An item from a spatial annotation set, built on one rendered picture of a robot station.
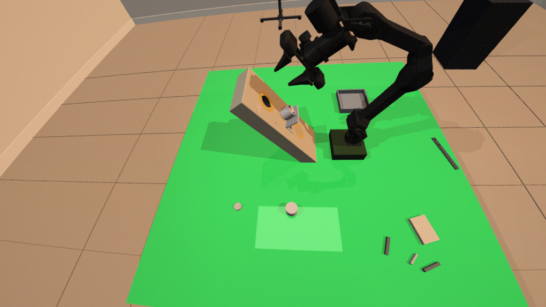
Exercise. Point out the tan flat rectangular block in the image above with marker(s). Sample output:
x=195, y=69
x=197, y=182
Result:
x=423, y=229

